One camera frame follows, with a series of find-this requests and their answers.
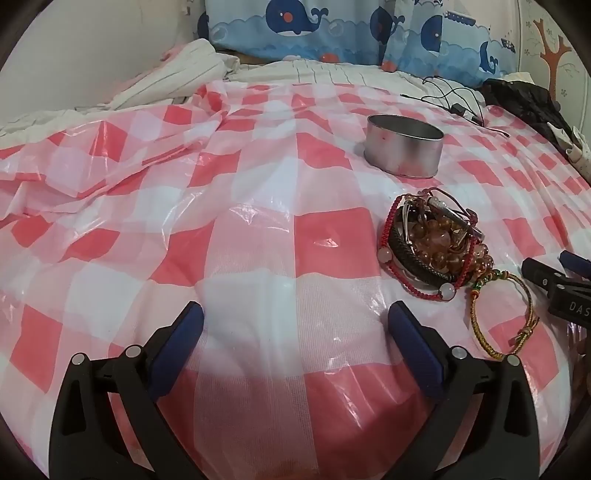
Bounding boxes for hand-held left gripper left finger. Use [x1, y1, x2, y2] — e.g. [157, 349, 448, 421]
[48, 301, 206, 480]

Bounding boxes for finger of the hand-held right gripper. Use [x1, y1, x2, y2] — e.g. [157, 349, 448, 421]
[558, 250, 591, 283]
[522, 257, 591, 329]

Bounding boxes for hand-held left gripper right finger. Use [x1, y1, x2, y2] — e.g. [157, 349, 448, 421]
[387, 300, 541, 480]

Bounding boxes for green yellow cord bracelet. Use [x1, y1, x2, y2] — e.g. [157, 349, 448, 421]
[465, 268, 540, 361]

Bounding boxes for black woven bracelet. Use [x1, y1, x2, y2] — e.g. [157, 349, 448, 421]
[388, 230, 452, 284]

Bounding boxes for amber bead bracelet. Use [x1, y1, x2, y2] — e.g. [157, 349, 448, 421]
[405, 216, 498, 278]

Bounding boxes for silver tube bracelet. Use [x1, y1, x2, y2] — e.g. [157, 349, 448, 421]
[416, 195, 486, 241]

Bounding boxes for round metal tin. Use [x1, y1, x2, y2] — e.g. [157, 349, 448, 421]
[363, 114, 445, 180]

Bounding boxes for pink checkered plastic sheet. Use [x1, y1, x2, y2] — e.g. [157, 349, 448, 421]
[0, 83, 591, 480]

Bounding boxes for black cloth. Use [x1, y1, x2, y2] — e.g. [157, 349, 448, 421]
[481, 78, 579, 145]

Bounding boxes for blue whale print pillow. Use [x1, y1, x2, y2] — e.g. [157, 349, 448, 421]
[196, 0, 416, 64]
[381, 0, 522, 89]

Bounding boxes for white striped blanket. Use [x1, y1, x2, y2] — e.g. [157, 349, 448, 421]
[0, 38, 430, 137]

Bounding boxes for black cable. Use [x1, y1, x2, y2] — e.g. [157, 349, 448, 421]
[421, 75, 511, 138]

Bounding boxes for tree wall sticker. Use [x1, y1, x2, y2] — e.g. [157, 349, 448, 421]
[531, 18, 575, 92]

